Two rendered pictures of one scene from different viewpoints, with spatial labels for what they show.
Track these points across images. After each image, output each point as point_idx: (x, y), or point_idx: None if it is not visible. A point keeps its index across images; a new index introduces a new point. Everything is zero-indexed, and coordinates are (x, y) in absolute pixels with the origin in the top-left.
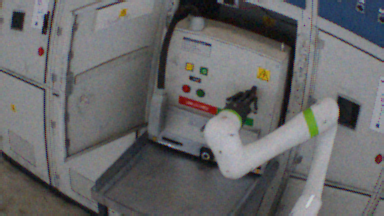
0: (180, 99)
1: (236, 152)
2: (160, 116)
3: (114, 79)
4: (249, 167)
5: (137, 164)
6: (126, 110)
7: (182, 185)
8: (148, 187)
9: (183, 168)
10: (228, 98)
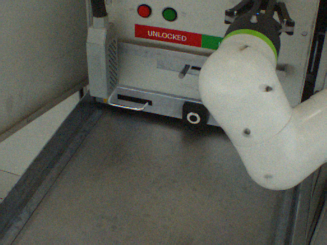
0: (137, 30)
1: (285, 129)
2: (106, 63)
3: (16, 14)
4: (319, 161)
5: (78, 155)
6: (55, 63)
7: (163, 185)
8: (99, 205)
9: (159, 146)
10: (229, 11)
